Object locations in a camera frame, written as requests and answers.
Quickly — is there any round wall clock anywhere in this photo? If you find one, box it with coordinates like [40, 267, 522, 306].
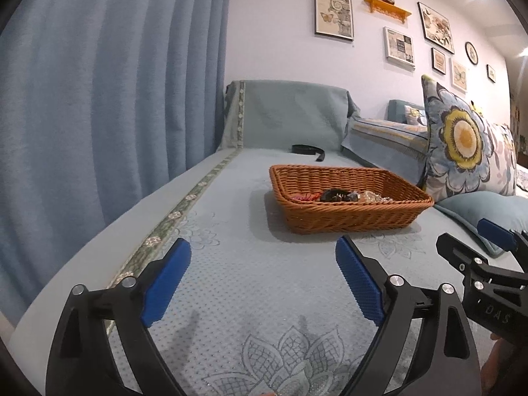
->
[464, 41, 479, 65]

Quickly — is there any orange wicker basket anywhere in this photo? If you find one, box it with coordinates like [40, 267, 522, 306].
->
[269, 165, 434, 234]

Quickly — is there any blue curtain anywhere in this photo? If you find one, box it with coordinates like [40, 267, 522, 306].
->
[1, 0, 228, 324]

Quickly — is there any tiny framed picture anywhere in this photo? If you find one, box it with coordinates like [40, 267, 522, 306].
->
[486, 64, 496, 83]

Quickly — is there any striped blue cushion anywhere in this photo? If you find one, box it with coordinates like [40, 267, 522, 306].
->
[341, 115, 429, 186]

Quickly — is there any floral throw pillow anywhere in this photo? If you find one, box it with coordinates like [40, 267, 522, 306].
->
[421, 75, 516, 202]

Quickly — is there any orange wall shelf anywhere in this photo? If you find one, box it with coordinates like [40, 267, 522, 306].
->
[363, 0, 412, 24]

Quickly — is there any floral framed picture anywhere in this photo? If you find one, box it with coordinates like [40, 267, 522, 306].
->
[417, 2, 455, 54]

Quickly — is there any teal seat cushion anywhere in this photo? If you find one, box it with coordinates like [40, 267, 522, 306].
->
[434, 190, 528, 258]

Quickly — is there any light butterfly framed picture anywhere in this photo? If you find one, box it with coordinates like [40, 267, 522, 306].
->
[450, 58, 467, 92]

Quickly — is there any clear crystal bead bracelet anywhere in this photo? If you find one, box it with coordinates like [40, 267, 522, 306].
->
[356, 190, 393, 205]

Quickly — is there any white framed picture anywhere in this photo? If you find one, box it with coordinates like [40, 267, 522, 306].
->
[383, 27, 415, 70]

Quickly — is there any black smart watch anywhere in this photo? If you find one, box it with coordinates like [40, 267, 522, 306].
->
[319, 189, 360, 202]

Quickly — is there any small dark framed picture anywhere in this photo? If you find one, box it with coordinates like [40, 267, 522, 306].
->
[431, 48, 446, 75]

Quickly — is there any right hand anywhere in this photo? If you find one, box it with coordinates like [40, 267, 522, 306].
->
[480, 333, 527, 396]

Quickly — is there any black strap on sofa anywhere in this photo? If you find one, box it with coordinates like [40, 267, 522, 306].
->
[291, 143, 327, 163]

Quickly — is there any teal sofa back cushion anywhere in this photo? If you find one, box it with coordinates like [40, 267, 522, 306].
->
[219, 81, 360, 151]

